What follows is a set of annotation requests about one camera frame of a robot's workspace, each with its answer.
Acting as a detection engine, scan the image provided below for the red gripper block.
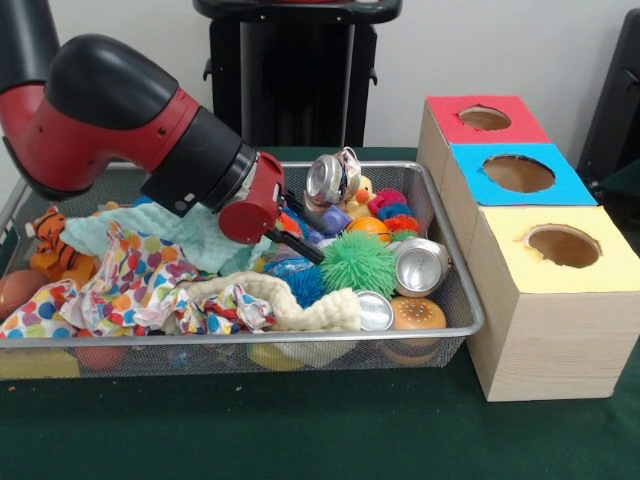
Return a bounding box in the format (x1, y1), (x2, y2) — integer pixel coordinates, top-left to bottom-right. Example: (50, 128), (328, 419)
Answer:
(218, 152), (327, 265)

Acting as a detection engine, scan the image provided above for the green spiky rubber ball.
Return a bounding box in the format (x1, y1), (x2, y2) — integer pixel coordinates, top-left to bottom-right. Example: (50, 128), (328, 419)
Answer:
(320, 232), (399, 299)

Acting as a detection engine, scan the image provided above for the polka dot colourful cloth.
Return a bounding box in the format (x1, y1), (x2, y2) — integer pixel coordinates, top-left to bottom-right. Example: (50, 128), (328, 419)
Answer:
(0, 228), (279, 341)

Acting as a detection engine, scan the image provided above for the wooden box with three holes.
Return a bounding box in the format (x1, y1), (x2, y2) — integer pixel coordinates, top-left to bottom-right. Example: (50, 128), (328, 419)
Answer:
(415, 95), (640, 403)

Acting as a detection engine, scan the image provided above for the crushed silver can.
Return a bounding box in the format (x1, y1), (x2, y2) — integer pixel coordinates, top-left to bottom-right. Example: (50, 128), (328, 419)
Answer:
(305, 148), (363, 209)

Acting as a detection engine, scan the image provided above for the blue spiky rubber ball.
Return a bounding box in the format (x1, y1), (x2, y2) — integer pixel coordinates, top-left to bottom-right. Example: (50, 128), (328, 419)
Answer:
(285, 264), (331, 306)

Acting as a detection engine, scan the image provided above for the small orange basketball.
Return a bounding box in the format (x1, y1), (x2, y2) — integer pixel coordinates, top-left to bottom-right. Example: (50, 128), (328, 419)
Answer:
(348, 215), (393, 244)

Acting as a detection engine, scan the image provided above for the cream knitted cloth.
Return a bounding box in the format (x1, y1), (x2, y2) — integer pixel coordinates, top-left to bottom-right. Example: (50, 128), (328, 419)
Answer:
(180, 272), (364, 333)

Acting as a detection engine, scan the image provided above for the smooth silver can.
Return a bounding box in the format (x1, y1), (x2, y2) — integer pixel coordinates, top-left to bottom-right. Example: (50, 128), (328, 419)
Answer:
(393, 237), (452, 298)

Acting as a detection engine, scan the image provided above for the mint green fuzzy cloth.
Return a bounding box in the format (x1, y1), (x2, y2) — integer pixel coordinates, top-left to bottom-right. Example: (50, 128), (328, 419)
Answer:
(58, 198), (273, 276)

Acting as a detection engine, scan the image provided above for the toy burger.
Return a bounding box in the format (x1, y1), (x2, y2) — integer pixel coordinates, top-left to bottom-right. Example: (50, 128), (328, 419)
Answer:
(388, 295), (448, 336)

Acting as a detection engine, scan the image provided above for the brown toy football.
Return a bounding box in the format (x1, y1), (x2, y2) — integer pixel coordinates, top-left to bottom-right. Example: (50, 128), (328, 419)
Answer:
(0, 268), (51, 321)

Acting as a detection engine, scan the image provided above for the dark green side table cloth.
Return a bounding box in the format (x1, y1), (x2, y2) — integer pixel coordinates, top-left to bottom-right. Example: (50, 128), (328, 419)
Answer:
(598, 158), (640, 201)

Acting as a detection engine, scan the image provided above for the black upright panel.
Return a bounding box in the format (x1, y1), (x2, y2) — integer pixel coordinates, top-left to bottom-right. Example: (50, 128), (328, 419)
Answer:
(578, 8), (640, 201)

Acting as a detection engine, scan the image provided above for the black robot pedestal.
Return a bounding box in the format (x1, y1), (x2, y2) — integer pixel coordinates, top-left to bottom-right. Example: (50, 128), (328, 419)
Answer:
(193, 0), (403, 149)

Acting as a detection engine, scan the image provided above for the shallow wire mesh bin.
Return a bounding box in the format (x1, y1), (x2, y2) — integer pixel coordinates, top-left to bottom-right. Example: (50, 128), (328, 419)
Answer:
(0, 160), (486, 379)

